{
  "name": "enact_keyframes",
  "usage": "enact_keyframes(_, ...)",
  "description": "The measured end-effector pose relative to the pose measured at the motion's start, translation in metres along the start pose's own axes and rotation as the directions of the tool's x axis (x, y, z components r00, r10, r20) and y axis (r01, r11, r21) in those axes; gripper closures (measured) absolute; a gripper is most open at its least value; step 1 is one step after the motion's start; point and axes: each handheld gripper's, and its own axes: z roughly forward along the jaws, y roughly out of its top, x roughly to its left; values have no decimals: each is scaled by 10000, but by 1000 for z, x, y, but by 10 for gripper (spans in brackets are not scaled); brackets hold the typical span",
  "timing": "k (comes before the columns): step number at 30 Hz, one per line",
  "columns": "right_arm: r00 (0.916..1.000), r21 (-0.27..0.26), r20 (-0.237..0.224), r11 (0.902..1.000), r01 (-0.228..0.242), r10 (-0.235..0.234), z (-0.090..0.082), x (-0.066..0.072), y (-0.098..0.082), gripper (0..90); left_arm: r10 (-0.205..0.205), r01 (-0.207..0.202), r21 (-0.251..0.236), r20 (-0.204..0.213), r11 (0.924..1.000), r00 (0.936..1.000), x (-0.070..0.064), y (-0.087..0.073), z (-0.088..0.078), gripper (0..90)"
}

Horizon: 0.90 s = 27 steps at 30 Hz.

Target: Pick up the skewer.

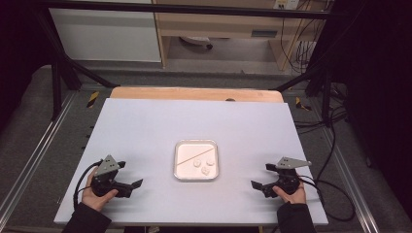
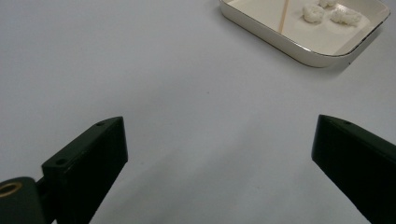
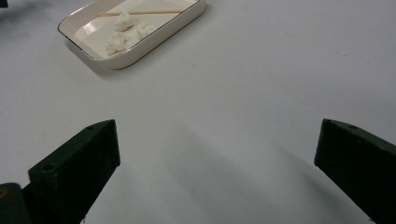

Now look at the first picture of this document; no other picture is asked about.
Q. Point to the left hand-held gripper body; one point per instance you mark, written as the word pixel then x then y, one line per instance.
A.
pixel 104 168

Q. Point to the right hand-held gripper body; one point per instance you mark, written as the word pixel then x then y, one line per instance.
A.
pixel 287 180

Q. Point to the small white marshmallow piece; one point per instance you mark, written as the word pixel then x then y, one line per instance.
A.
pixel 210 161
pixel 205 171
pixel 197 163

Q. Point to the thin wooden skewer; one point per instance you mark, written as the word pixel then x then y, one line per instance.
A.
pixel 191 159

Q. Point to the white square tray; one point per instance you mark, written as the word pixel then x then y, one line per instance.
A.
pixel 196 173

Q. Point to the person's right hand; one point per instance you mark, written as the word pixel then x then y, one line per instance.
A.
pixel 293 196

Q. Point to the person's left hand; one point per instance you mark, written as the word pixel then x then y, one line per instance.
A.
pixel 94 200

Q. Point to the white board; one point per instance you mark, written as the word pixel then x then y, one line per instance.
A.
pixel 142 129

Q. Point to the yellow black tape marker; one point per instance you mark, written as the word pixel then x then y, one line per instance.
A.
pixel 92 99
pixel 302 105

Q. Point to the wooden table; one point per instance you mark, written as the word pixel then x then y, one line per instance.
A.
pixel 194 93

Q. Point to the white cabinet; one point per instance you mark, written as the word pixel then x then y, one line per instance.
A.
pixel 107 39

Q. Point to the black curtain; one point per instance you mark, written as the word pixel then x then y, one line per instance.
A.
pixel 379 81
pixel 17 48

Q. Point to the office chair base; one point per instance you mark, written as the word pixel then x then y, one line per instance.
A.
pixel 198 40

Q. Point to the light wooden desk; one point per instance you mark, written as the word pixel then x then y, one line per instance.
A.
pixel 220 22

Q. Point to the white power outlet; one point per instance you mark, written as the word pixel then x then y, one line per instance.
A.
pixel 286 4

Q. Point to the aluminium rail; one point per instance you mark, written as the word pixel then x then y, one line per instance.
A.
pixel 39 145
pixel 350 178

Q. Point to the black metal frame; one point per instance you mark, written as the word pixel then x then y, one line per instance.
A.
pixel 181 9

